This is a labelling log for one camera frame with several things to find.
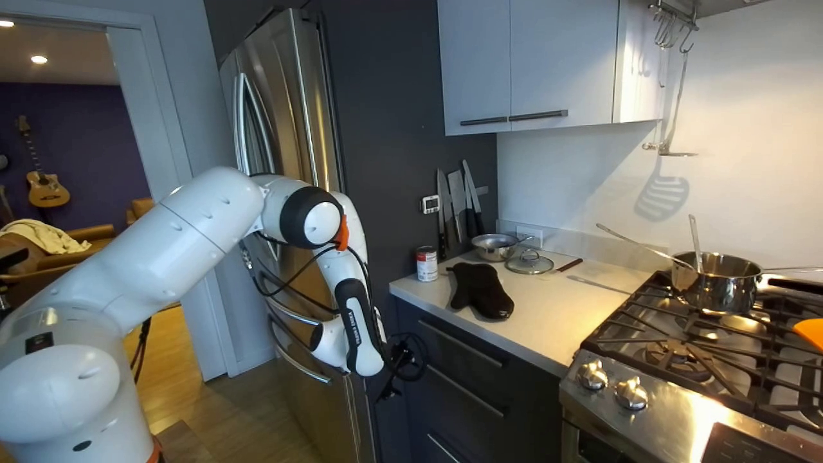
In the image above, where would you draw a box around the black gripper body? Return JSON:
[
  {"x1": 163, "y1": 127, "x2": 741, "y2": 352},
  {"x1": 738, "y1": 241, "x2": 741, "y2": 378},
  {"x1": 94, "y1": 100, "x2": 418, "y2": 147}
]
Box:
[{"x1": 378, "y1": 334, "x2": 426, "y2": 403}]

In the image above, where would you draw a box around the dark drawer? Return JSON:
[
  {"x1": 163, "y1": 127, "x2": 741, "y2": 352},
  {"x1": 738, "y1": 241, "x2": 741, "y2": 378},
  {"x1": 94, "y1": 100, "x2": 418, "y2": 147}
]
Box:
[
  {"x1": 412, "y1": 409, "x2": 506, "y2": 463},
  {"x1": 395, "y1": 302, "x2": 558, "y2": 409},
  {"x1": 407, "y1": 369, "x2": 561, "y2": 463}
]

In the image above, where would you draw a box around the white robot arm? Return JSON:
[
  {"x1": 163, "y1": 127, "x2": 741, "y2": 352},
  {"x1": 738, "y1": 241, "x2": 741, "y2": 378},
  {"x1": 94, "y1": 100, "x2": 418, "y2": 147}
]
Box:
[{"x1": 0, "y1": 168, "x2": 385, "y2": 463}]

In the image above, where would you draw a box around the black oven mitt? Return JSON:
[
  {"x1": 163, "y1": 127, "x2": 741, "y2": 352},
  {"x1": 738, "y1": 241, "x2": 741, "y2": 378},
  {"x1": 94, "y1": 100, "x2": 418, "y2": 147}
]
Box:
[{"x1": 448, "y1": 262, "x2": 513, "y2": 322}]

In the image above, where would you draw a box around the small red white can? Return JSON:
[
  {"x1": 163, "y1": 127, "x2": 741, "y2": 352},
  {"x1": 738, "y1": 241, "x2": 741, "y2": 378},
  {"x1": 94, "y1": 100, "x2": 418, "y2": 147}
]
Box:
[{"x1": 413, "y1": 244, "x2": 439, "y2": 284}]

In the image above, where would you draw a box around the small steel bowl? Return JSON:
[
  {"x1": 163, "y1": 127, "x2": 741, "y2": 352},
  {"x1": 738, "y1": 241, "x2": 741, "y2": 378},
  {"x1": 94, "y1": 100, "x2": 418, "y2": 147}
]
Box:
[{"x1": 470, "y1": 234, "x2": 513, "y2": 262}]

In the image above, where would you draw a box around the glass pot lid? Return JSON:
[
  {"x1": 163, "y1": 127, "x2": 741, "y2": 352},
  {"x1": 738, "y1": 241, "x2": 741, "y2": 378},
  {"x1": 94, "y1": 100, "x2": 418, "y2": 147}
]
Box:
[{"x1": 504, "y1": 247, "x2": 552, "y2": 275}]

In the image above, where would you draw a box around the left steel stove knob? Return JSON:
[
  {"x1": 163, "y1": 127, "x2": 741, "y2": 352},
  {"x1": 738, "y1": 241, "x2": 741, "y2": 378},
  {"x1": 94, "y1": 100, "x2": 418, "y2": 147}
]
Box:
[{"x1": 579, "y1": 361, "x2": 607, "y2": 392}]

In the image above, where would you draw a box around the steel stove knob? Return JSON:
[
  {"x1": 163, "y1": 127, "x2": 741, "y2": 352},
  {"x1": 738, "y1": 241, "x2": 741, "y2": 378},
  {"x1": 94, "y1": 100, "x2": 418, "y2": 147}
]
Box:
[
  {"x1": 615, "y1": 377, "x2": 647, "y2": 413},
  {"x1": 579, "y1": 361, "x2": 607, "y2": 392}
]

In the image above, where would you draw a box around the right steel stove knob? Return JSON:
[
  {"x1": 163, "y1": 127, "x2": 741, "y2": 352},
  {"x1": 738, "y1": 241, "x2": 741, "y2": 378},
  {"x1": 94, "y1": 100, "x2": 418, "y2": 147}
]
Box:
[{"x1": 615, "y1": 377, "x2": 647, "y2": 413}]

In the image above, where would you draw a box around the gas stove with grates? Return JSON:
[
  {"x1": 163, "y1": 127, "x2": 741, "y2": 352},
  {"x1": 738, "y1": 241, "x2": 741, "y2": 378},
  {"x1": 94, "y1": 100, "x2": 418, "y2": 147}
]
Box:
[{"x1": 558, "y1": 275, "x2": 823, "y2": 463}]

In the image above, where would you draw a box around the stainless steel refrigerator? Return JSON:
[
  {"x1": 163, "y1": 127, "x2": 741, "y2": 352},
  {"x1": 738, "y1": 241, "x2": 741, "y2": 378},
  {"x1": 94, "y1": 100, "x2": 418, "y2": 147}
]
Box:
[{"x1": 221, "y1": 9, "x2": 374, "y2": 463}]

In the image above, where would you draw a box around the hanging slotted spatula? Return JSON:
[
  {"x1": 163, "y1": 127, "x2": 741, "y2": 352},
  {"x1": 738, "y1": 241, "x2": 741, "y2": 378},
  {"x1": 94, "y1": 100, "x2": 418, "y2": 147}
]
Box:
[{"x1": 634, "y1": 31, "x2": 695, "y2": 222}]

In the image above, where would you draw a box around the stainless steel saucepan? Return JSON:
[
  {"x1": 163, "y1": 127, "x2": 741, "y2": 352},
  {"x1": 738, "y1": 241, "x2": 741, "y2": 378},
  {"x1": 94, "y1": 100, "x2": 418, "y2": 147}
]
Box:
[{"x1": 601, "y1": 226, "x2": 760, "y2": 314}]

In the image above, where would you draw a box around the brown sofa with cloth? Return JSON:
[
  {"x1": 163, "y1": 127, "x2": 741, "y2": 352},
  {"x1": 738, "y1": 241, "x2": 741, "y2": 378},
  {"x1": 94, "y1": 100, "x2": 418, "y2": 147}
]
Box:
[{"x1": 0, "y1": 219, "x2": 121, "y2": 292}]

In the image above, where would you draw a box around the orange silicone utensil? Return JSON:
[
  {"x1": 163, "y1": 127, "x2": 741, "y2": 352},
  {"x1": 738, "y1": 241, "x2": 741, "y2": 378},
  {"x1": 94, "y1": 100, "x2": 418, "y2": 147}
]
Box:
[{"x1": 791, "y1": 320, "x2": 823, "y2": 352}]

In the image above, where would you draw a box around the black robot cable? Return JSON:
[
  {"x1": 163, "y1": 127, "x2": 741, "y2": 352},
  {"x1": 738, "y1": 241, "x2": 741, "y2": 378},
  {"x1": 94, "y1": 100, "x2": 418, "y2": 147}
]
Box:
[{"x1": 244, "y1": 230, "x2": 381, "y2": 322}]

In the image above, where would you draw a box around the white upper wall cabinet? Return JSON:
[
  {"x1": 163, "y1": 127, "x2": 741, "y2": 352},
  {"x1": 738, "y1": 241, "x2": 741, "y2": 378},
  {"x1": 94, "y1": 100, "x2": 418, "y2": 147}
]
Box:
[{"x1": 436, "y1": 0, "x2": 665, "y2": 138}]

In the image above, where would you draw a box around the acoustic guitar on wall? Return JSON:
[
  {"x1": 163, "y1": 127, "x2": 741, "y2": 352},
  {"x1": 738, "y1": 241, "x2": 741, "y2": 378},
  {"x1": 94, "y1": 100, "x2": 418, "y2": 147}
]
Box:
[{"x1": 16, "y1": 117, "x2": 68, "y2": 208}]

